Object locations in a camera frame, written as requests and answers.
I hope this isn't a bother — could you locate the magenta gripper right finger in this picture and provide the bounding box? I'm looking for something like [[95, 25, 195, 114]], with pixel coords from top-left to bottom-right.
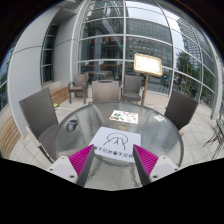
[[132, 143, 181, 187]]

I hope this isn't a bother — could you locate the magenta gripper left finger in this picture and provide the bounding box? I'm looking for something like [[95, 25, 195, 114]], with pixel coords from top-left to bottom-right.
[[46, 144, 96, 188]]

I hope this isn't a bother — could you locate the white printed mouse pad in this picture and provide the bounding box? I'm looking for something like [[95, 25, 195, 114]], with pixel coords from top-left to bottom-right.
[[90, 127, 141, 163]]

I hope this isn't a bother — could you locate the dark grey computer mouse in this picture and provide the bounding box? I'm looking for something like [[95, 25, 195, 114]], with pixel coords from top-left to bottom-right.
[[66, 120, 78, 132]]

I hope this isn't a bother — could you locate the round glass table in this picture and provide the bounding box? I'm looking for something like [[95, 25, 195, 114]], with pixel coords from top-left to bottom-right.
[[55, 102, 184, 190]]

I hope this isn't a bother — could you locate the colourful picture card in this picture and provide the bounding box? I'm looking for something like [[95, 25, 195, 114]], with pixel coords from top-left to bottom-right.
[[110, 110, 138, 124]]

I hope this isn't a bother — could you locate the wicker chair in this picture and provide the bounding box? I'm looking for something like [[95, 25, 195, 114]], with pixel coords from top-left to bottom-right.
[[92, 80, 119, 103], [68, 73, 89, 102], [164, 91, 198, 135], [121, 75, 141, 102], [19, 88, 59, 162]]

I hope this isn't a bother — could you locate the far right wicker chair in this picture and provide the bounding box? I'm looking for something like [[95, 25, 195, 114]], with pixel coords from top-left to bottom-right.
[[121, 75, 141, 102]]

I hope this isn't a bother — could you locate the far middle wicker chair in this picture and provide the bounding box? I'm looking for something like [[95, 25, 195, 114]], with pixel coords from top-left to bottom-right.
[[92, 80, 119, 103]]

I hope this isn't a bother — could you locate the wooden bench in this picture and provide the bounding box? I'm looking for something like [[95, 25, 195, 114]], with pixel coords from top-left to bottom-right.
[[0, 85, 70, 160]]

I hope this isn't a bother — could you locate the metal chair at right edge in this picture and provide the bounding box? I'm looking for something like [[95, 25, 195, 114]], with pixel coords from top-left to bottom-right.
[[206, 119, 224, 160]]

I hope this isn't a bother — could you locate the far left wicker chair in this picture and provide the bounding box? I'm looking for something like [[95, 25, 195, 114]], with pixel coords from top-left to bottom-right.
[[68, 73, 89, 102]]

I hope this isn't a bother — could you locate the wooden menu board stand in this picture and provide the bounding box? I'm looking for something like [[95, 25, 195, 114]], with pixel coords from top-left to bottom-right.
[[134, 53, 163, 104]]

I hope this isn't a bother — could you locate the small gold ring object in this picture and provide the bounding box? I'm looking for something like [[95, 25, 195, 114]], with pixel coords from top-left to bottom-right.
[[117, 124, 128, 131]]

